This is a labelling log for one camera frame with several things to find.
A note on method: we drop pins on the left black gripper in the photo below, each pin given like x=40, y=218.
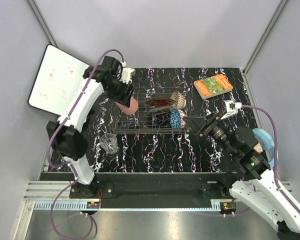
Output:
x=122, y=97

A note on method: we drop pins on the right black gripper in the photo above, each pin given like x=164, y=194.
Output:
x=196, y=123

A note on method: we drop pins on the pink plastic cup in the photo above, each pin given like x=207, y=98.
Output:
x=132, y=109

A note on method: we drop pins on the blue triangle pattern bowl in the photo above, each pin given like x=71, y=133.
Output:
x=177, y=119

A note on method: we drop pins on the red white patterned bowl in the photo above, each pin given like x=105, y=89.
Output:
x=179, y=100

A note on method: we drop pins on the red floral plate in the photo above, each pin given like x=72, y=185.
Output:
x=159, y=102

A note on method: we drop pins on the clear glass plate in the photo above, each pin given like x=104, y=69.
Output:
x=159, y=110

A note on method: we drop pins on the clear drinking glass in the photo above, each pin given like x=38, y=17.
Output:
x=109, y=143

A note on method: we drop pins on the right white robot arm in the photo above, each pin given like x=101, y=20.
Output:
x=254, y=182

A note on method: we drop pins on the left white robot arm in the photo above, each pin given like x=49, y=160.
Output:
x=65, y=134

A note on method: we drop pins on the orange green book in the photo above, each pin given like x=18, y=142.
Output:
x=213, y=86

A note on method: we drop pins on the white board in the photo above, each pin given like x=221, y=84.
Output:
x=57, y=81

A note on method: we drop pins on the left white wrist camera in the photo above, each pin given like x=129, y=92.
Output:
x=127, y=74

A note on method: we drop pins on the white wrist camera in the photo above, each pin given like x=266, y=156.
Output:
x=127, y=74
x=232, y=108

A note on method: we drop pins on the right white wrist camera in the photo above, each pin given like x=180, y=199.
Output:
x=232, y=108

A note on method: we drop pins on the wire dish rack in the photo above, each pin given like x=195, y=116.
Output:
x=140, y=122

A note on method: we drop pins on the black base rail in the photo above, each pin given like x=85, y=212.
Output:
x=157, y=191

